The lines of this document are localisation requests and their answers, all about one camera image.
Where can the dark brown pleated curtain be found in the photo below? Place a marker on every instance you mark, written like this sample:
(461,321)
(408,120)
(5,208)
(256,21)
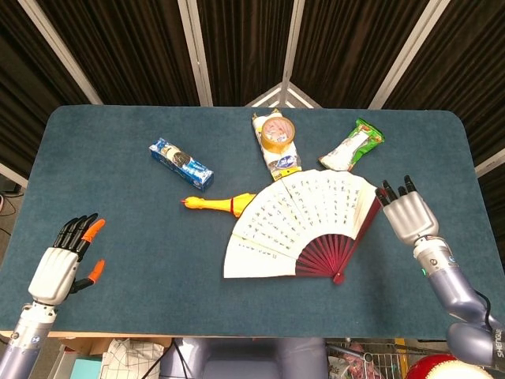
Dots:
(138,47)

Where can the paper folding fan red ribs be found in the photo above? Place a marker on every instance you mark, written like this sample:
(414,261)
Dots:
(300,213)

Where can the teal box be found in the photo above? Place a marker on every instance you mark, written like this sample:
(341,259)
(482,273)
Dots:
(84,369)

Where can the yellow rubber chicken toy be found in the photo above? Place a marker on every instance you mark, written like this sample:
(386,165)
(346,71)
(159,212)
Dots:
(221,204)

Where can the white snack packet yellow tab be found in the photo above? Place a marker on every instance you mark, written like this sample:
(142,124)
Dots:
(282,163)

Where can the light wooden beam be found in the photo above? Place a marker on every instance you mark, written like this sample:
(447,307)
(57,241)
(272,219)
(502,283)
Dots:
(491,162)
(12,173)

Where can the brown cardboard box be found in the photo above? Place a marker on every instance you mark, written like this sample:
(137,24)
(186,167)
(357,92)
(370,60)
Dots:
(87,345)

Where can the white checkered cloth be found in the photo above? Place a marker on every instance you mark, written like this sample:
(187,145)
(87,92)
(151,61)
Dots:
(130,361)

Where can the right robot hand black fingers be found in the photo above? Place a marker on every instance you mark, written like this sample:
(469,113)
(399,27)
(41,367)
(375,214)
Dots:
(412,217)

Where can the blue cookie box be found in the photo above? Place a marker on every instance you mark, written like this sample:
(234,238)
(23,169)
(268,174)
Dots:
(181,166)

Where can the blue felt table cover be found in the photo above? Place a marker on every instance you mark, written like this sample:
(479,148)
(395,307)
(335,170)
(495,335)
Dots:
(158,296)

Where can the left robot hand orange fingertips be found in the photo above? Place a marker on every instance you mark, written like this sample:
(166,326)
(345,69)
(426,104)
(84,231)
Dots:
(53,272)

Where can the green white snack bag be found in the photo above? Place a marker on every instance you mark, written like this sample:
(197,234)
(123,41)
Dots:
(347,152)

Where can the yellow clear tape roll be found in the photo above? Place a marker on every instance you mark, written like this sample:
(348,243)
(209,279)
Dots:
(278,134)

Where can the white screen frame post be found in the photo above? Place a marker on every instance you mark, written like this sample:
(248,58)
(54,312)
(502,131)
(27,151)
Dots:
(294,39)
(59,47)
(195,51)
(410,51)

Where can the white triangular frame base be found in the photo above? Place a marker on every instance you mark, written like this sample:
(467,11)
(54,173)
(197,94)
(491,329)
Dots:
(281,92)

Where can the red white ball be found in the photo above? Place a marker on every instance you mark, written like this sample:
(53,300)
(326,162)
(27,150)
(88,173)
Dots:
(442,369)

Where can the lilac grey robot torso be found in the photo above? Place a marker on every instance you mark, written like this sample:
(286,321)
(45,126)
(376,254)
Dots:
(244,359)

